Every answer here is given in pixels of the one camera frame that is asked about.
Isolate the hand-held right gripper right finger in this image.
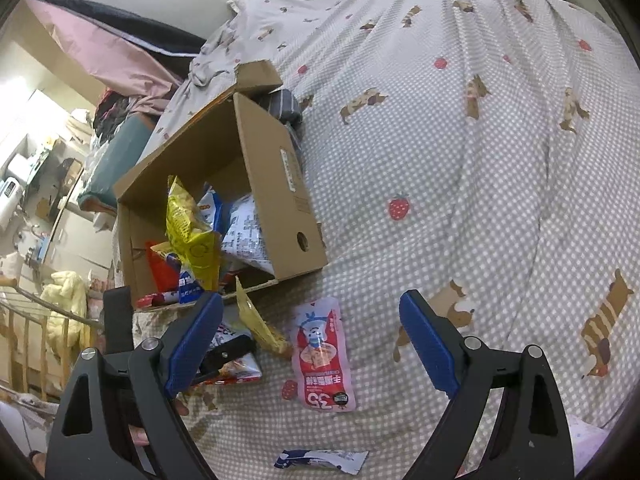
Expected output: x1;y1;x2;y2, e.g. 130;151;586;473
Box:
398;289;576;480

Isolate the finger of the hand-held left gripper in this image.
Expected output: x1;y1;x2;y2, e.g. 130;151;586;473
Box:
192;335;256;378
102;286;136;357

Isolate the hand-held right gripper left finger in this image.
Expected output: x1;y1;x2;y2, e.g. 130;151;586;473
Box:
42;291;224;480

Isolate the small dark red snack packet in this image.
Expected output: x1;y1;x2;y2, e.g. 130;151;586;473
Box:
135;290;181;309

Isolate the tan gold snack packet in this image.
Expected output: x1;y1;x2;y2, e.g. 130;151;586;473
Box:
234;276;293;358

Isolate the small blue snack packet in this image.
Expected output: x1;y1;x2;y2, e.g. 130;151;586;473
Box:
177;270;206;306

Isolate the pink red cartoon snack packet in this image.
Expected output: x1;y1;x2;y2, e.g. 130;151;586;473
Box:
290;296;357;413

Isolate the yellow snack packet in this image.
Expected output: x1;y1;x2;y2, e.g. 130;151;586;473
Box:
165;175;223;293

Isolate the light blue white snack packet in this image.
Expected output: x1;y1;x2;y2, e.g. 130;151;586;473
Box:
220;195;276;278

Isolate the large blue white snack packet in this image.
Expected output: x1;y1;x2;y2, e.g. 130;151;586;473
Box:
197;187;223;233

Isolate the small dark white bar packet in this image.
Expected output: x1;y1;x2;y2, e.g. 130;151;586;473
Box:
274;449;369;476

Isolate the brown cardboard box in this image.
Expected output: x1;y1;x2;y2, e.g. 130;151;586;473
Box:
112;60;329;311

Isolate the person's left hand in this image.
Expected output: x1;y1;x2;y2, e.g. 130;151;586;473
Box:
127;394;192;452

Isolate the yellow quilted jacket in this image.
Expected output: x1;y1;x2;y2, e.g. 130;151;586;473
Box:
40;270;93;361

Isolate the white kitchen base cabinet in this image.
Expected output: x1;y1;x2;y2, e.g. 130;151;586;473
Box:
42;195;118;271

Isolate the teal padded bench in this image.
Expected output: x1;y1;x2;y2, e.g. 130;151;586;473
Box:
77;112;161;211

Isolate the white water heater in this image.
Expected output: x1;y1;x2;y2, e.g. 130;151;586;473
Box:
0;176;26;226

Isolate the pile of dark clothes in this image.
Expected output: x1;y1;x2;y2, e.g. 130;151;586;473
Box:
92;87;146;136

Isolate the dark striped cloth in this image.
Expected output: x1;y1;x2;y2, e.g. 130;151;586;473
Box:
257;89;303;126

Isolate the pink curtain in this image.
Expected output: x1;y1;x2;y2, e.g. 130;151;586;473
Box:
22;0;186;116

